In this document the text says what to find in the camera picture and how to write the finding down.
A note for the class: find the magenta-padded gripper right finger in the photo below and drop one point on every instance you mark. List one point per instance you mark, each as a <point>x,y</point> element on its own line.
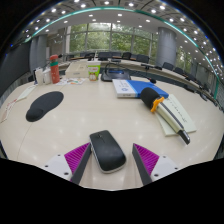
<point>148,159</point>

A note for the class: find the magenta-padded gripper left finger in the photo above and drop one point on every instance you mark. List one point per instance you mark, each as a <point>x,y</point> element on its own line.
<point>76,156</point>

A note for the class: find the black computer mouse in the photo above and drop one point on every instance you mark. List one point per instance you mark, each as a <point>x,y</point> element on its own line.
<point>106,151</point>

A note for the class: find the black mouse pad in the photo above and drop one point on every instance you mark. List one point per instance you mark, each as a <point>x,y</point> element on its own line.
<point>45,104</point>

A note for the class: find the pale green notebook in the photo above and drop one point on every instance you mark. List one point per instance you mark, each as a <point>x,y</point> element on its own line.
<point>181,113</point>

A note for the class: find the blue and white book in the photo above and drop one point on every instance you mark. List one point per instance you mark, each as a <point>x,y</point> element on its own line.
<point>131,88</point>

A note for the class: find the colourful sticker sheet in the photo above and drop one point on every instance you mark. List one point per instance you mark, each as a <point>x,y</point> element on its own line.
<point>71,81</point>

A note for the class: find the white cardboard box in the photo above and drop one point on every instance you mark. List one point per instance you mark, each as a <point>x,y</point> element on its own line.
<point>76,70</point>

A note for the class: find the green printed paper cup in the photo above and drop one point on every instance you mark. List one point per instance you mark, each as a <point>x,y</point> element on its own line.
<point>93,71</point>

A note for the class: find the red bottle with green band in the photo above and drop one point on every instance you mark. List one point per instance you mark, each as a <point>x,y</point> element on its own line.
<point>54,71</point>

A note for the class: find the tall white cup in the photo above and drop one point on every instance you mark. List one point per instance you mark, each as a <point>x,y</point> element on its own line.
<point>39,76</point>

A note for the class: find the row of dark office chairs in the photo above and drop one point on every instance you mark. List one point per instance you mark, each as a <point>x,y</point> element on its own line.
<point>141,58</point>

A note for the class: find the group of ceiling lights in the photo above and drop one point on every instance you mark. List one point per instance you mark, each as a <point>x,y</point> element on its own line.
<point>120,15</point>

